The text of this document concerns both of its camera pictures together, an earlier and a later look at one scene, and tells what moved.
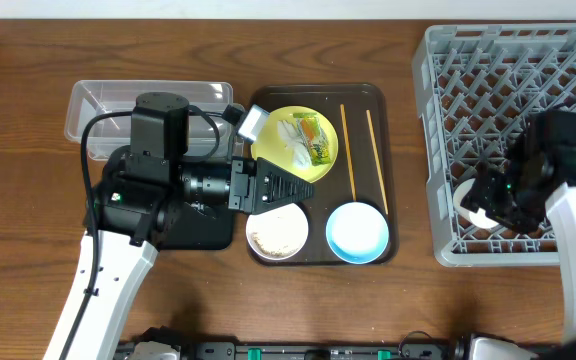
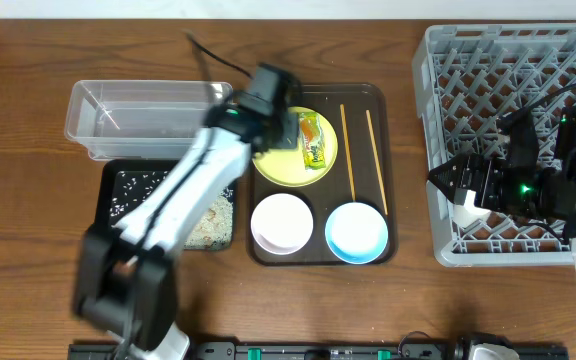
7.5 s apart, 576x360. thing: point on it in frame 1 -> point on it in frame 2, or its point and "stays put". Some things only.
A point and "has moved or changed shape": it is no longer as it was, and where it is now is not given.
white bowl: (278, 234) has moved or changed shape
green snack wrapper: (316, 137) has moved or changed shape
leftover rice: (258, 244) -> (216, 230)
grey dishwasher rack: (479, 86) stays put
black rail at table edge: (380, 351) stays put
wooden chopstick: (376, 161) stays put
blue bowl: (357, 232) stays put
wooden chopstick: (343, 115) stays put
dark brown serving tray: (364, 167) stays put
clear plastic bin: (99, 114) stays put
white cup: (478, 218) has moved or changed shape
